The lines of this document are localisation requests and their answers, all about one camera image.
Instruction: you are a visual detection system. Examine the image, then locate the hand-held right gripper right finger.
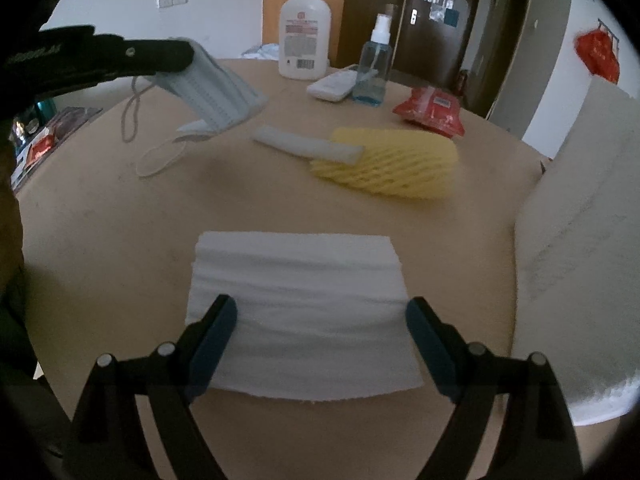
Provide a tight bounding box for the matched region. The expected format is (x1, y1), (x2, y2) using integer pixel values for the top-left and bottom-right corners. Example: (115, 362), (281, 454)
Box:
(405, 296), (583, 480)

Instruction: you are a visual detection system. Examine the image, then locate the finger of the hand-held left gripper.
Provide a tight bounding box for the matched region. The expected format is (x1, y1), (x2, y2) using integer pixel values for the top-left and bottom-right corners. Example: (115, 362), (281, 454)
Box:
(100, 36), (197, 80)

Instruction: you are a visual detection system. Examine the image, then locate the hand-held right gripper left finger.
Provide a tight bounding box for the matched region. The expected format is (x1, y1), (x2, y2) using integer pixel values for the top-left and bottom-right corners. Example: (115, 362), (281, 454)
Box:
(65, 294), (238, 480)

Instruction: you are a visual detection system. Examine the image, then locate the blue face mask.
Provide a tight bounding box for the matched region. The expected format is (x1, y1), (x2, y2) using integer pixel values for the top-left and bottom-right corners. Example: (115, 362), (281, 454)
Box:
(121, 37), (268, 143)

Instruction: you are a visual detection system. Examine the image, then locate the white tissue paper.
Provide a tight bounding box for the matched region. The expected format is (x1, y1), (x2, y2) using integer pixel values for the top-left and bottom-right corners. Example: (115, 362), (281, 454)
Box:
(185, 231), (426, 402)

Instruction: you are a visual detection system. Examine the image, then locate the white foam box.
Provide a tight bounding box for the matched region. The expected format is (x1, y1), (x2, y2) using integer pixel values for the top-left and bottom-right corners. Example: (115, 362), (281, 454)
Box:
(511, 77), (640, 427)

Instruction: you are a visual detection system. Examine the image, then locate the yellow foam fruit net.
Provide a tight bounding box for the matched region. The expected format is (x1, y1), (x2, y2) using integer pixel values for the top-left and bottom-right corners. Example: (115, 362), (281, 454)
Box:
(309, 127), (460, 201)

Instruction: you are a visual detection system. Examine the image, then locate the printed magazine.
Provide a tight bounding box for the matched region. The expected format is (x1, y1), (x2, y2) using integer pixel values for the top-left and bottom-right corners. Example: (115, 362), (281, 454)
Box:
(10, 107), (103, 191)

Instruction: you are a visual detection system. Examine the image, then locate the white pump lotion bottle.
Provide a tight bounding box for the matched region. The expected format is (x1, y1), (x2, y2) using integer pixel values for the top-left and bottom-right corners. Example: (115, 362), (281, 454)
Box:
(278, 0), (332, 81)

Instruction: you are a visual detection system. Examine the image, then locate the white remote control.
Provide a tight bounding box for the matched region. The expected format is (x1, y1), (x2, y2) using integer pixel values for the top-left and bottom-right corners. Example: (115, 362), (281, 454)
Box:
(306, 67), (360, 102)

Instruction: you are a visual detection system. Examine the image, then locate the clear spray bottle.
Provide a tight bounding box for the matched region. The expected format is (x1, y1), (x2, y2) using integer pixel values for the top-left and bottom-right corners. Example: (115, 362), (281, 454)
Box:
(351, 14), (392, 107)

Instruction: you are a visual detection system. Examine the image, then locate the red wipes packet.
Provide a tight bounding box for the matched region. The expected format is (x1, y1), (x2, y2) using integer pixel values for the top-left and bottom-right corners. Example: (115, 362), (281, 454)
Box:
(391, 86), (466, 137)

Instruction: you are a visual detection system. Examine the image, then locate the dark brown door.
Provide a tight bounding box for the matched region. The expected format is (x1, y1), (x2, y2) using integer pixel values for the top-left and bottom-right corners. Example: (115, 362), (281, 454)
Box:
(400, 0), (483, 83)

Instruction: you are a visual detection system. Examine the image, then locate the dark side door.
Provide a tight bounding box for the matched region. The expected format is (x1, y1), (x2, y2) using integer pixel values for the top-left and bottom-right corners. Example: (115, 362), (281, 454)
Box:
(487, 0), (536, 121)

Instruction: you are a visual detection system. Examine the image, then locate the red hanging bag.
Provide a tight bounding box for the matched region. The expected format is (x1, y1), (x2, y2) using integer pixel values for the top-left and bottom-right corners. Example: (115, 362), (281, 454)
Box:
(574, 30), (621, 86)

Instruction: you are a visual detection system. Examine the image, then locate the metal wall hook rack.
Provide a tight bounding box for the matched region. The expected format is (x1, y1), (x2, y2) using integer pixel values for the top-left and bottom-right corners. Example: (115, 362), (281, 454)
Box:
(597, 17), (623, 43)

